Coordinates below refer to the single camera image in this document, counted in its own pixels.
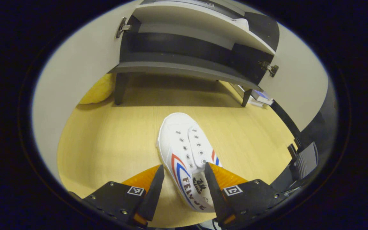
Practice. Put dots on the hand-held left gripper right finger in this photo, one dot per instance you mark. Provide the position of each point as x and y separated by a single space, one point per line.
212 191

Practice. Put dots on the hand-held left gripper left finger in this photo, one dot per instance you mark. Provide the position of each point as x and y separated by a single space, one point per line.
153 191

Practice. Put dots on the white canvas shoe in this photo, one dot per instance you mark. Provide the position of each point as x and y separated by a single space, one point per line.
179 140
242 24

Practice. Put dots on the white book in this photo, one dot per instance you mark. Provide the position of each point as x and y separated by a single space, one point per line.
249 101

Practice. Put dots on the yellow plush toy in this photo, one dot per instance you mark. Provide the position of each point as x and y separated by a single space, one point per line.
99 91

